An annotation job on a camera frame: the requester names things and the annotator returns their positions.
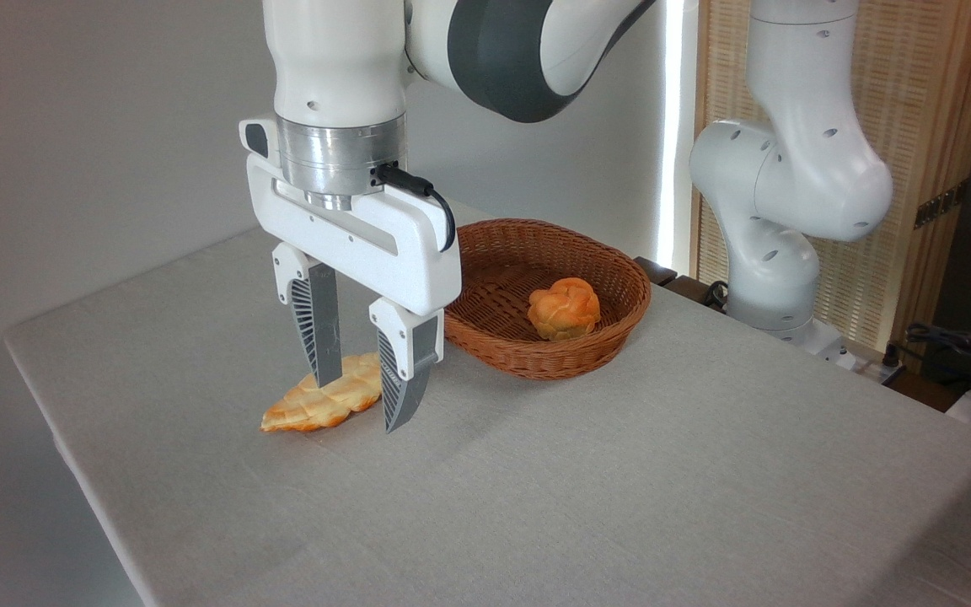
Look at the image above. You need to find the long braided bread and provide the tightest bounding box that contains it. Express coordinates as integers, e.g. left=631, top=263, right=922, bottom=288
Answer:
left=260, top=352, right=385, bottom=433

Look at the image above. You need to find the wooden folding screen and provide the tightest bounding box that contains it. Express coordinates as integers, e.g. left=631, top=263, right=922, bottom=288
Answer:
left=692, top=0, right=971, bottom=355

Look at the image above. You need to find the dark wooden block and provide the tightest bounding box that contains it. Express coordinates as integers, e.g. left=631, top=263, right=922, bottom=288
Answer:
left=634, top=256, right=680, bottom=288

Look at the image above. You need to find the grey tablecloth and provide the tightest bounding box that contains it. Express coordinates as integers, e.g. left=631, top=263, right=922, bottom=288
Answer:
left=3, top=198, right=971, bottom=607

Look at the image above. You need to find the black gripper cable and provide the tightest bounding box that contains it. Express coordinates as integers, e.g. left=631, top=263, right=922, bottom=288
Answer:
left=372, top=163, right=458, bottom=254

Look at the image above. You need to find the black cable bundle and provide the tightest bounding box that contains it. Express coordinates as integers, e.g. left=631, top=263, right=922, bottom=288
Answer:
left=905, top=320, right=971, bottom=384

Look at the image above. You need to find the round knotted bread roll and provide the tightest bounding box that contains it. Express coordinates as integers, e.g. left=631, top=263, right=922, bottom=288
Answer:
left=528, top=277, right=602, bottom=341

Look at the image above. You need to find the dark metal screen hinge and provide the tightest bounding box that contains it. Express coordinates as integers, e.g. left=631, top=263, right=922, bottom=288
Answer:
left=914, top=181, right=968, bottom=230

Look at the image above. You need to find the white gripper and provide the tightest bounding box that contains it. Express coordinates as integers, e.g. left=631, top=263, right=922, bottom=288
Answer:
left=239, top=116, right=463, bottom=434

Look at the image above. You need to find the brown wicker basket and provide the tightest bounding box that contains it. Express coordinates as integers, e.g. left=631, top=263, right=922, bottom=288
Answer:
left=443, top=218, right=652, bottom=382

